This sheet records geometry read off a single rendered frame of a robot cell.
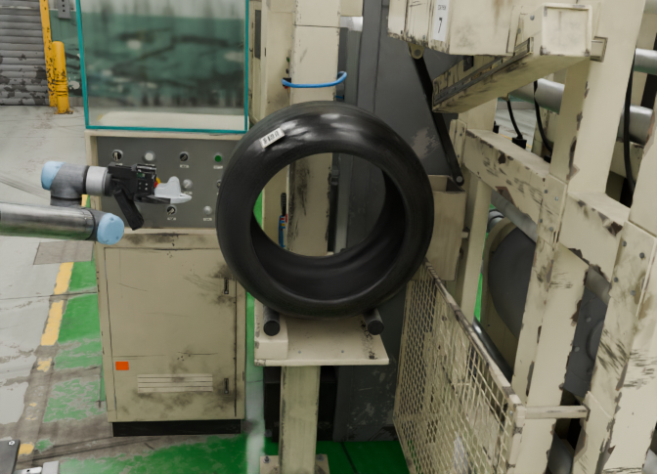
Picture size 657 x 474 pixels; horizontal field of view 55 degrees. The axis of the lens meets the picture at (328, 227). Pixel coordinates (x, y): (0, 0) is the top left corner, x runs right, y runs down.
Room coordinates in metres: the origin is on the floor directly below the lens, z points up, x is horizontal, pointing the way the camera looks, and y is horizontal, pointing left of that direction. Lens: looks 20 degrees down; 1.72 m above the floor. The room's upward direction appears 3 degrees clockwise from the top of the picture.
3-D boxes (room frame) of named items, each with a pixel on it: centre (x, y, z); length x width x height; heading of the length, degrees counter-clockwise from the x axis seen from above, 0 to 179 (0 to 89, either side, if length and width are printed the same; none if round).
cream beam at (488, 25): (1.57, -0.29, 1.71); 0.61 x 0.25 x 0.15; 7
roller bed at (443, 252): (1.92, -0.33, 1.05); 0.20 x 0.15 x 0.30; 7
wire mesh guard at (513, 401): (1.47, -0.34, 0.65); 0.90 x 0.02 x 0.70; 7
